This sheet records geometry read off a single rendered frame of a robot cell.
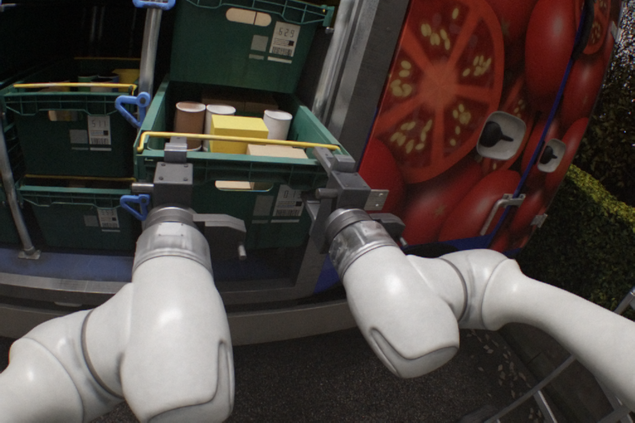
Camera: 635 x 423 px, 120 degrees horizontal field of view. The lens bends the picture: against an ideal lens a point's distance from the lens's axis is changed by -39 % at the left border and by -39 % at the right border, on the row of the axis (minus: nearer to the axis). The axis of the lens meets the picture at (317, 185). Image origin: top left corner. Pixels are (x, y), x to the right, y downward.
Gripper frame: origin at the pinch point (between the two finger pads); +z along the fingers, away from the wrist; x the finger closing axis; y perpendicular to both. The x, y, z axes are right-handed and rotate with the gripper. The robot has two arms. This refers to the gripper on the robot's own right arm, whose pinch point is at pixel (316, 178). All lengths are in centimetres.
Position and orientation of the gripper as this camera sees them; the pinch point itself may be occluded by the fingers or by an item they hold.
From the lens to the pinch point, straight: 56.4
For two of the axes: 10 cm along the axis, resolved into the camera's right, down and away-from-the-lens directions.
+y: -9.1, -0.3, -4.2
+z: -3.4, -5.5, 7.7
